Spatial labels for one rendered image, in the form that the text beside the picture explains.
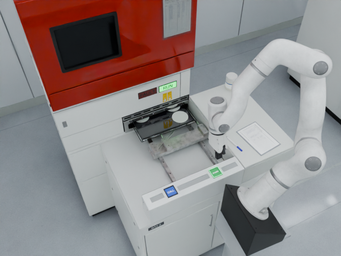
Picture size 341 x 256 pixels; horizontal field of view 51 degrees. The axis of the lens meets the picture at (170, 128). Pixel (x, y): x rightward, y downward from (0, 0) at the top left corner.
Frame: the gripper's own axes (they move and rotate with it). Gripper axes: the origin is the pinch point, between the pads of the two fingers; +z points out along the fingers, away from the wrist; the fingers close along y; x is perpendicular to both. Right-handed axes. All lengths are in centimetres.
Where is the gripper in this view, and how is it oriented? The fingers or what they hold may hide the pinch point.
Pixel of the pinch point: (218, 154)
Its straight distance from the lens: 175.8
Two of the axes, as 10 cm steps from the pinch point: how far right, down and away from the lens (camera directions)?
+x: 9.0, -3.3, 2.9
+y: 4.3, 5.1, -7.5
